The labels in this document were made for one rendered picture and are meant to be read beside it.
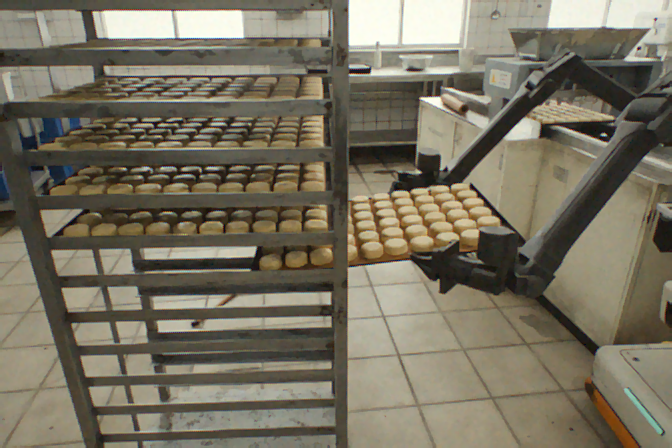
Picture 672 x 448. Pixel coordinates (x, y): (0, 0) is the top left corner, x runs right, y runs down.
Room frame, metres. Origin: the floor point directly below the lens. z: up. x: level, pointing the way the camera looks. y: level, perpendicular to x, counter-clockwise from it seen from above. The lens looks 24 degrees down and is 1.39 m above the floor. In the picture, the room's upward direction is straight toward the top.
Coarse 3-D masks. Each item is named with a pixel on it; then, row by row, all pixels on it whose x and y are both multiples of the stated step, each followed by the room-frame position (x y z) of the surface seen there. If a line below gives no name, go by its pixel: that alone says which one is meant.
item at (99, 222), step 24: (96, 216) 1.01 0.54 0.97; (120, 216) 1.01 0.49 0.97; (144, 216) 1.01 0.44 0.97; (168, 216) 1.01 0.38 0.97; (192, 216) 1.00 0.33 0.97; (216, 216) 1.00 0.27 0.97; (240, 216) 1.00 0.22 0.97; (264, 216) 1.00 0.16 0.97; (288, 216) 1.00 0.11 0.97; (312, 216) 1.00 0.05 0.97
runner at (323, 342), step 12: (84, 348) 0.89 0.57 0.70; (96, 348) 0.89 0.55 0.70; (108, 348) 0.89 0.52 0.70; (120, 348) 0.89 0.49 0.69; (132, 348) 0.89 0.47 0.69; (144, 348) 0.89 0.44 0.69; (156, 348) 0.89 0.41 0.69; (168, 348) 0.89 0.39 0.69; (180, 348) 0.89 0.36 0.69; (192, 348) 0.89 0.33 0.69; (204, 348) 0.90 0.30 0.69; (216, 348) 0.90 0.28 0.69; (228, 348) 0.90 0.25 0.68; (240, 348) 0.90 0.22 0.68; (252, 348) 0.90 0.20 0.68; (264, 348) 0.90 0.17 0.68; (276, 348) 0.90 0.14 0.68; (288, 348) 0.90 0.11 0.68; (300, 348) 0.90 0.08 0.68; (312, 348) 0.90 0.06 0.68; (324, 348) 0.90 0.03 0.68
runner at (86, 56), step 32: (0, 64) 0.89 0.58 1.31; (32, 64) 0.89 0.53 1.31; (64, 64) 0.89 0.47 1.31; (96, 64) 0.89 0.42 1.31; (128, 64) 0.89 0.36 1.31; (160, 64) 0.90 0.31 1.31; (192, 64) 0.90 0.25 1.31; (224, 64) 0.90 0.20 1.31; (256, 64) 0.90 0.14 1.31; (288, 64) 0.90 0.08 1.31; (320, 64) 0.90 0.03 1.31
